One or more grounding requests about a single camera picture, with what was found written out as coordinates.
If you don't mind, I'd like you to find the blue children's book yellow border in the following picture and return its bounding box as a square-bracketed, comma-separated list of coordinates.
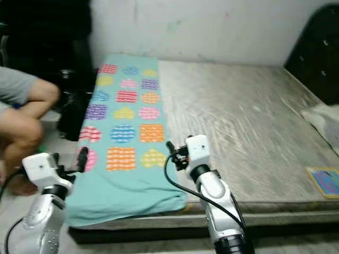
[306, 167, 339, 199]

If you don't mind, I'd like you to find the beige pillow with green tree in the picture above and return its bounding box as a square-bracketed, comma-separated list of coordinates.
[299, 103, 339, 141]

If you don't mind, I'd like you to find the black chair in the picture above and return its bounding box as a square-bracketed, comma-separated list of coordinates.
[0, 0, 93, 141]

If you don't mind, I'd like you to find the teal blanket with colourful shapes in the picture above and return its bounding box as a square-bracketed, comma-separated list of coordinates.
[66, 53, 189, 227]

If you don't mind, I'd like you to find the person in grey shorts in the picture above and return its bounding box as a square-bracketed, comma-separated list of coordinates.
[0, 66, 60, 196]

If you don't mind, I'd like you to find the beige quilted mattress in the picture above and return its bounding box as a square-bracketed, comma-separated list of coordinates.
[85, 60, 339, 228]

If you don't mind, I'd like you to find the dark tufted headboard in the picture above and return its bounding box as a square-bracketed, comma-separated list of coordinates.
[283, 4, 339, 106]

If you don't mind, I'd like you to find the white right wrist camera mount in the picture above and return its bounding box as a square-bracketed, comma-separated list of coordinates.
[185, 134, 212, 169]

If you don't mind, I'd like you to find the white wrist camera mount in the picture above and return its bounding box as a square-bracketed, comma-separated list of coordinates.
[185, 134, 212, 169]
[22, 152, 60, 187]

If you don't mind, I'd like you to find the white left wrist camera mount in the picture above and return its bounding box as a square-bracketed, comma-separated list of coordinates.
[22, 152, 60, 187]

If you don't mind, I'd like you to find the black left wrist camera cable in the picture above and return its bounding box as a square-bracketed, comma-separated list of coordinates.
[0, 166, 28, 194]

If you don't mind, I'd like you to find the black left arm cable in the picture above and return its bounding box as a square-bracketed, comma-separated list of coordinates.
[4, 230, 27, 254]

